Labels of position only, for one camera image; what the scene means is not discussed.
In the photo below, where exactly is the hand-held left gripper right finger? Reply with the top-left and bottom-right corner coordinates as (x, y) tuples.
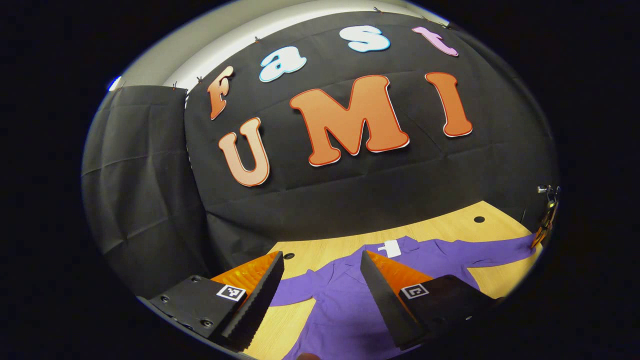
(360, 250), (503, 351)

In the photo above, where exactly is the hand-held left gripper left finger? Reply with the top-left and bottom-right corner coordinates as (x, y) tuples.
(137, 250), (286, 352)

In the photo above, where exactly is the purple knit shirt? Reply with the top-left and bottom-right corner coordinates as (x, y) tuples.
(269, 235), (543, 360)

